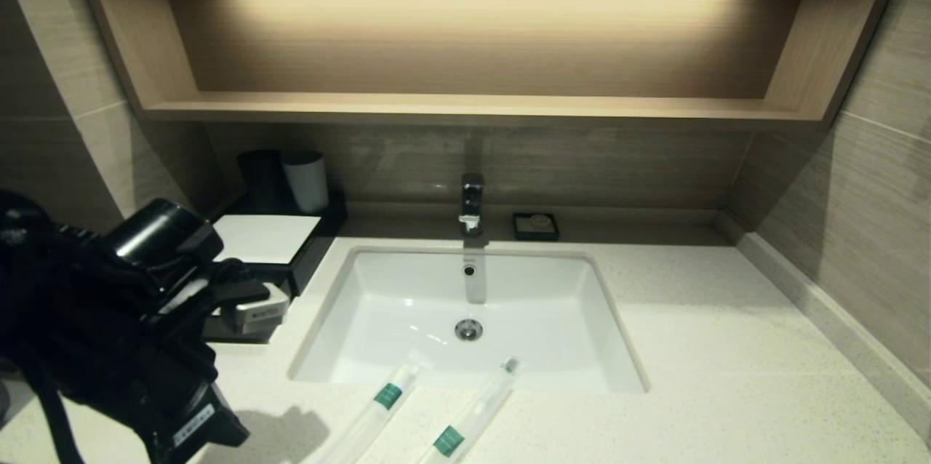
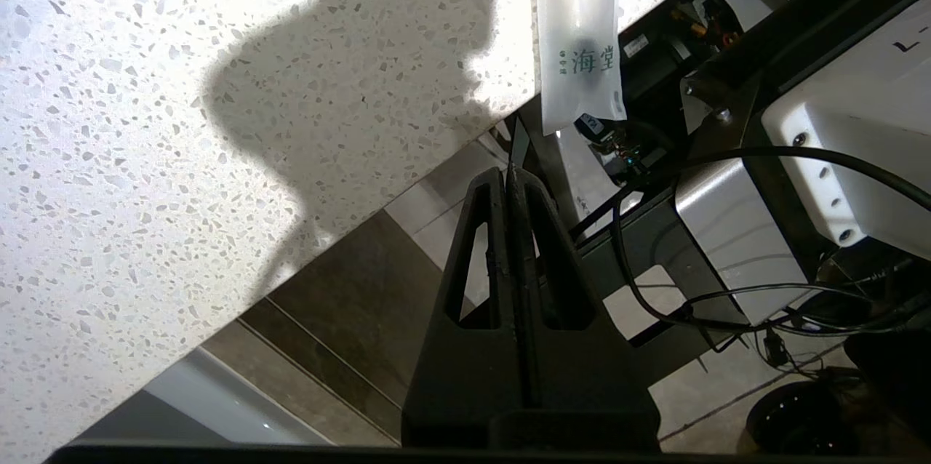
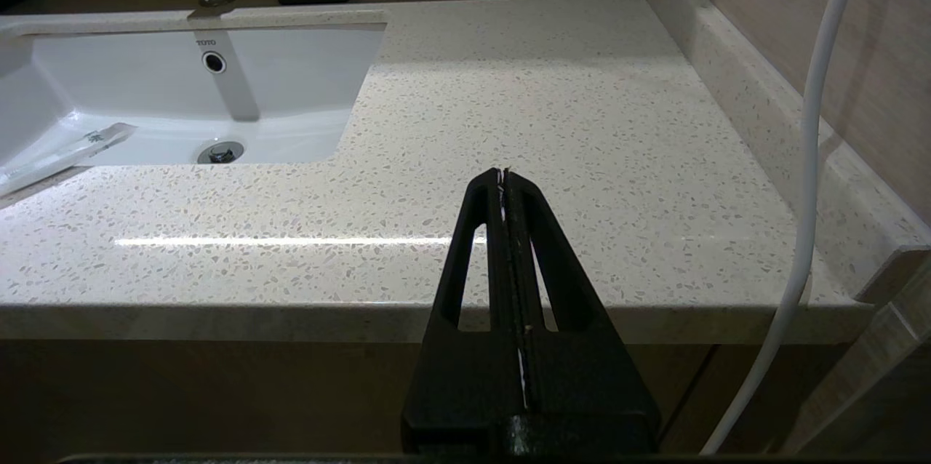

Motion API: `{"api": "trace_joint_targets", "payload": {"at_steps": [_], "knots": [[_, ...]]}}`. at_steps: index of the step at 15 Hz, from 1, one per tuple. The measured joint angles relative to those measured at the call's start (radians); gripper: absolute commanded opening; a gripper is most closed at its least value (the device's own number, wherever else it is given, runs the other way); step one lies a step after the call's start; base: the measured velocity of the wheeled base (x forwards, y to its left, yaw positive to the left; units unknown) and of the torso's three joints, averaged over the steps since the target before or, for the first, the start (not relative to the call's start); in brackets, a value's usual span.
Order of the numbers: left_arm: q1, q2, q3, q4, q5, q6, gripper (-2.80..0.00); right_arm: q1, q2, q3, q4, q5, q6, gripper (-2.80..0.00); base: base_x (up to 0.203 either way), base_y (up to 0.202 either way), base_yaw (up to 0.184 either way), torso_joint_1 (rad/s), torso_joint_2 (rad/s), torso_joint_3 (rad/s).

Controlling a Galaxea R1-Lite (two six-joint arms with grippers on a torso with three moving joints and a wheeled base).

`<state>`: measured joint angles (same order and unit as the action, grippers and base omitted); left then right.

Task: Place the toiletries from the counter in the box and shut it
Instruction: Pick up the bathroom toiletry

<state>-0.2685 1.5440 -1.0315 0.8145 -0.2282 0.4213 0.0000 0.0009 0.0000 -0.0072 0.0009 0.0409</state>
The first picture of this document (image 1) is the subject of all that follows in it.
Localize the green-banded pack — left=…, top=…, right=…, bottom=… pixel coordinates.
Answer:
left=416, top=356, right=521, bottom=464
left=305, top=351, right=435, bottom=464

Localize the black amenity box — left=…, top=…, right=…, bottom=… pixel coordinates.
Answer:
left=211, top=191, right=348, bottom=297

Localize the white card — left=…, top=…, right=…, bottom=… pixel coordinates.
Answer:
left=211, top=215, right=322, bottom=265

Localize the black cup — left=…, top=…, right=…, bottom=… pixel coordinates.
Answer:
left=237, top=149, right=289, bottom=215

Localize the white cup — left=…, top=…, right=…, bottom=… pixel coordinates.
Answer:
left=281, top=151, right=332, bottom=215

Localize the green-banded pack, grey-bristled toothbrush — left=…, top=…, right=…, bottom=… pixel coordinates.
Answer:
left=416, top=356, right=521, bottom=464

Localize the chrome faucet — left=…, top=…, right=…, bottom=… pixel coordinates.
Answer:
left=458, top=173, right=487, bottom=238

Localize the white sink basin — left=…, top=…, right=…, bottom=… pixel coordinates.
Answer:
left=289, top=246, right=648, bottom=396

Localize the black soap dish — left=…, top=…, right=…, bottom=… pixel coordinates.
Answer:
left=512, top=212, right=560, bottom=242

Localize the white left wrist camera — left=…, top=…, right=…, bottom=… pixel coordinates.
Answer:
left=233, top=282, right=290, bottom=337

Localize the black cable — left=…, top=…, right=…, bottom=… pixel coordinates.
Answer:
left=20, top=355, right=82, bottom=464

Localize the wooden wall shelf niche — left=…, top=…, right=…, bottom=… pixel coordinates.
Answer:
left=87, top=0, right=881, bottom=132

